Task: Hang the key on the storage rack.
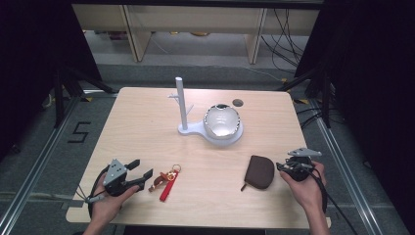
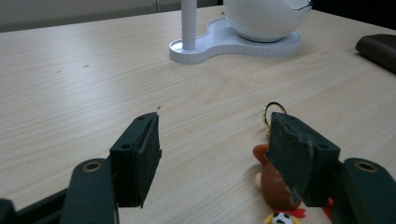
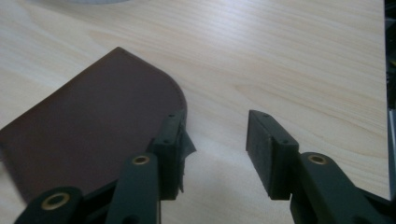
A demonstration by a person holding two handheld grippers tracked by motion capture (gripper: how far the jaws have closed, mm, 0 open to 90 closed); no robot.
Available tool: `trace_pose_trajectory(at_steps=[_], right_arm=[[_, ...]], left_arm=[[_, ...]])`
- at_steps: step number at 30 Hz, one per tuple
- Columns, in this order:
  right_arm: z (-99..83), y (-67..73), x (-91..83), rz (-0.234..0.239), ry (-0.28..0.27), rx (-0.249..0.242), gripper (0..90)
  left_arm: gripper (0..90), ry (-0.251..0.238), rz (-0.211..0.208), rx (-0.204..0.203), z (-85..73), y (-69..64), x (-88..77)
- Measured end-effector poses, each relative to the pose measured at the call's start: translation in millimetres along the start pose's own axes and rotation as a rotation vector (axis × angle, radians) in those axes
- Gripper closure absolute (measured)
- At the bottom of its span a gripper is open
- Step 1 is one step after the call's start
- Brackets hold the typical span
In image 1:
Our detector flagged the black tape floor mark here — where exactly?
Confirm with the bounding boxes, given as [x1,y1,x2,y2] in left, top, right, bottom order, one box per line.
[67,121,92,144]

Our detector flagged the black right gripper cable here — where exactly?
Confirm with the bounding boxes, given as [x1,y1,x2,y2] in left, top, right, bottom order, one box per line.
[308,163,360,235]

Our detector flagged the black tripod stand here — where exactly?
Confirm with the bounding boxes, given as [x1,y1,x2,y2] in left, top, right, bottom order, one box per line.
[52,64,119,129]
[276,68,333,129]

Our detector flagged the black curtain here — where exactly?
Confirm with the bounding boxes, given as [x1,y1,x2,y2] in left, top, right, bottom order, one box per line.
[0,0,103,161]
[295,0,415,226]

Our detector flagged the bundle of black hanging cables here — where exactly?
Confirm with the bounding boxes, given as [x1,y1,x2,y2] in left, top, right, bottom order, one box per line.
[259,9,310,74]

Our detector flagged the key ring with red strap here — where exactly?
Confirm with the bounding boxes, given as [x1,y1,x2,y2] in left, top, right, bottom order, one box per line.
[148,164,182,203]

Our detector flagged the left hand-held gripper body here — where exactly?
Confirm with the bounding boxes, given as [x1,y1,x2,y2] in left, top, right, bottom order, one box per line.
[103,158,132,198]

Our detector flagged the light wooden desk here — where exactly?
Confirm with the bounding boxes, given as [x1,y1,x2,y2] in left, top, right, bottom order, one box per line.
[71,4,321,65]

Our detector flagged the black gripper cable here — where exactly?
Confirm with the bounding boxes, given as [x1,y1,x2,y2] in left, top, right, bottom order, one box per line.
[87,164,111,219]
[308,163,360,235]

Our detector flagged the brown zip pouch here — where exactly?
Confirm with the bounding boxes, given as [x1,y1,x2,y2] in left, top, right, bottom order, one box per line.
[240,155,276,192]

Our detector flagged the aluminium floor rail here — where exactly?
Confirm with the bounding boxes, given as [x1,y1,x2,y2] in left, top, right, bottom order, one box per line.
[293,97,386,235]
[0,89,118,235]

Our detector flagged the grey plug with cable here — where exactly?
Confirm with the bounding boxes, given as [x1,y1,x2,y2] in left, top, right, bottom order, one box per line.
[75,184,107,206]

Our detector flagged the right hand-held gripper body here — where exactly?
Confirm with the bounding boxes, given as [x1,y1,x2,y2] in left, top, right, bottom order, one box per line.
[276,147,323,182]

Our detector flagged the white stand with pegs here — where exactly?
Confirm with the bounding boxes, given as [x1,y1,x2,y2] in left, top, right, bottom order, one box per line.
[167,76,245,147]

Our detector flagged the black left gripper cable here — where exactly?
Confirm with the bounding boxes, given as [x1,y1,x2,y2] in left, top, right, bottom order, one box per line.
[87,164,111,219]

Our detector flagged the silver bowl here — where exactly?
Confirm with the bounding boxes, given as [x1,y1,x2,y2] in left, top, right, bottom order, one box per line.
[203,103,242,138]

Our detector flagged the black floor cables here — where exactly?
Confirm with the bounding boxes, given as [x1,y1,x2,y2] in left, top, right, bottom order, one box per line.
[295,106,328,130]

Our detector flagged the person's right hand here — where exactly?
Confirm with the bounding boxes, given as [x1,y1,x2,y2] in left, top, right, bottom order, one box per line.
[279,161,327,213]

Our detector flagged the person's left hand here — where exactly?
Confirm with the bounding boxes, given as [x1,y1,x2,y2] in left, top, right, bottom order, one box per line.
[89,172,141,227]

